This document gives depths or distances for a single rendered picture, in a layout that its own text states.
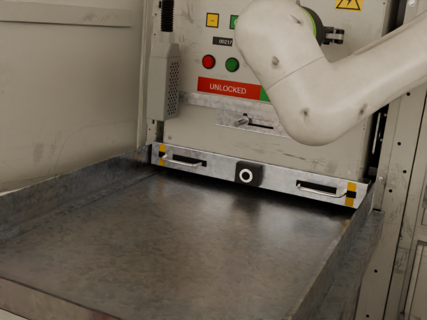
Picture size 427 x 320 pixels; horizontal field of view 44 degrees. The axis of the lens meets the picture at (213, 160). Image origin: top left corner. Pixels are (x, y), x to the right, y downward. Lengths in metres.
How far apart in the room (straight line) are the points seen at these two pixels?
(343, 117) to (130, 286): 0.40
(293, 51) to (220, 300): 0.37
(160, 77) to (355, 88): 0.55
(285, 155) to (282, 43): 0.52
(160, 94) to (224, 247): 0.41
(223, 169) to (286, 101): 0.55
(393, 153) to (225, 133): 0.39
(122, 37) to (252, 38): 0.67
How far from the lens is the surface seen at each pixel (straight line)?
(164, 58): 1.21
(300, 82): 0.76
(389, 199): 1.28
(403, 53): 0.83
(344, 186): 1.21
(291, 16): 0.78
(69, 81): 1.31
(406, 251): 1.31
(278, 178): 1.24
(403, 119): 1.23
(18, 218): 1.04
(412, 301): 1.35
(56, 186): 1.10
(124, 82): 1.41
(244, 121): 1.24
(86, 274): 0.87
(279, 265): 0.94
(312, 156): 1.22
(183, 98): 1.27
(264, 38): 0.76
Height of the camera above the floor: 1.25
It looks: 15 degrees down
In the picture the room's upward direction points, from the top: 5 degrees clockwise
